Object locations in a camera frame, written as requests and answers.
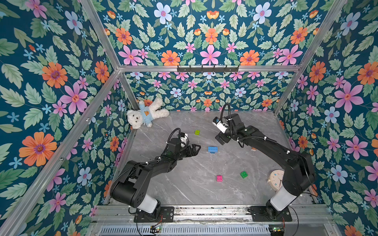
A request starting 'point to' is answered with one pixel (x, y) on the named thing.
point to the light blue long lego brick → (212, 149)
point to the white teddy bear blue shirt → (145, 114)
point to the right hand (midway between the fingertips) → (225, 129)
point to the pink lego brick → (219, 178)
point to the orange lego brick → (254, 148)
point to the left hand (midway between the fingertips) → (197, 146)
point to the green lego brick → (244, 174)
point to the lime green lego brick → (197, 132)
